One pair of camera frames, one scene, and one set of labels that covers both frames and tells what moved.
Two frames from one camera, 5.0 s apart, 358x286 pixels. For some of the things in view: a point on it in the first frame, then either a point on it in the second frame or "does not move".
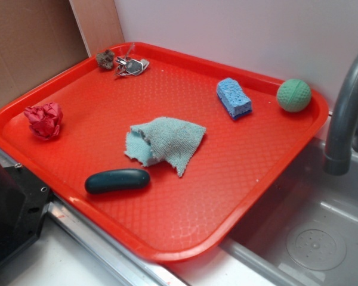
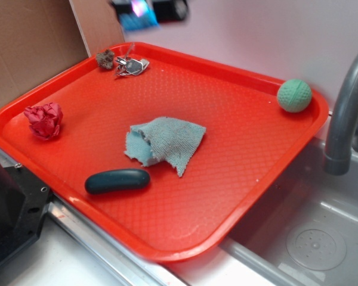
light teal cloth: x=164 y=139 does not move
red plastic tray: x=157 y=154 does not move
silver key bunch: x=127 y=66 does not move
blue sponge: x=234 y=99 -> x=142 y=17
